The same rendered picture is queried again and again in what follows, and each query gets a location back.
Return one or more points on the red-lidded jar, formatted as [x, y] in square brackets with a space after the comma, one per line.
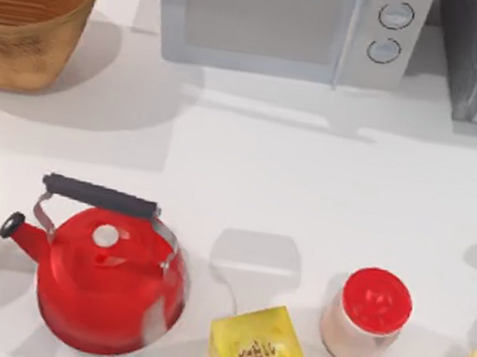
[368, 316]

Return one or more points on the pale microwave oven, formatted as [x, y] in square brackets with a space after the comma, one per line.
[261, 17]

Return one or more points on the red kettle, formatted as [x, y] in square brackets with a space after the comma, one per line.
[108, 284]

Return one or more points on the microwave knob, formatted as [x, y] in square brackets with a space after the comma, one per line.
[384, 51]
[396, 14]

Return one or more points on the yellow box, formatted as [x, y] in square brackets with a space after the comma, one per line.
[260, 355]

